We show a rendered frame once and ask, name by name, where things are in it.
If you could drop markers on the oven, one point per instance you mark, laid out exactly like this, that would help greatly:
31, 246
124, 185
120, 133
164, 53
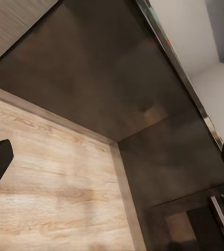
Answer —
192, 223

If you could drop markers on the dishwasher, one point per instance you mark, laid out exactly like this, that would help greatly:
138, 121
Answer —
17, 17

